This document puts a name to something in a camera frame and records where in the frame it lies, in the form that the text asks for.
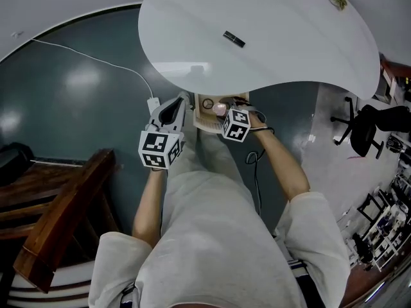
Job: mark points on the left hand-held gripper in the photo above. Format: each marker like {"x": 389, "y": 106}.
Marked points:
{"x": 159, "y": 151}

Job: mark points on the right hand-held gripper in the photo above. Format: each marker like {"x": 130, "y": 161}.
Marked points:
{"x": 237, "y": 125}

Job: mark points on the small pink ball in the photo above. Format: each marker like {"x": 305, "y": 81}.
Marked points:
{"x": 220, "y": 108}

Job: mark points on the large wooden drawer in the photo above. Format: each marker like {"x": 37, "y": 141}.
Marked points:
{"x": 202, "y": 117}

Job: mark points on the round compact mirror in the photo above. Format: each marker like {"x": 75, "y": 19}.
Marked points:
{"x": 207, "y": 103}

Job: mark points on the small black rectangular object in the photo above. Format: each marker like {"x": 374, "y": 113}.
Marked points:
{"x": 234, "y": 38}

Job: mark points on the person's left forearm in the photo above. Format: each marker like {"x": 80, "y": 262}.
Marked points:
{"x": 151, "y": 204}

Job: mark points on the person's right forearm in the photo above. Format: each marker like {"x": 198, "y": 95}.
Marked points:
{"x": 282, "y": 165}

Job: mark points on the white kidney-shaped desk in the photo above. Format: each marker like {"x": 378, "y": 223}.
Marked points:
{"x": 273, "y": 43}

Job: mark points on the white power strip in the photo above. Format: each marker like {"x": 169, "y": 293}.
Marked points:
{"x": 153, "y": 104}

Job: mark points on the person's grey trousers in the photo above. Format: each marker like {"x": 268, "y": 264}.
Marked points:
{"x": 205, "y": 159}

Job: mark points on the black office chair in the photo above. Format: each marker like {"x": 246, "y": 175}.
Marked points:
{"x": 366, "y": 133}

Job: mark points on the person's grey shirt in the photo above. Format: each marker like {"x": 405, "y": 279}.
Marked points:
{"x": 218, "y": 258}

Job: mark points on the black bag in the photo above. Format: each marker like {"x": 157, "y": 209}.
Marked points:
{"x": 14, "y": 162}

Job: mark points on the red-brown cabinet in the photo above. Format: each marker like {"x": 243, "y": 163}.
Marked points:
{"x": 390, "y": 75}

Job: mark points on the white equipment racks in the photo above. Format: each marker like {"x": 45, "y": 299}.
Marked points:
{"x": 382, "y": 229}

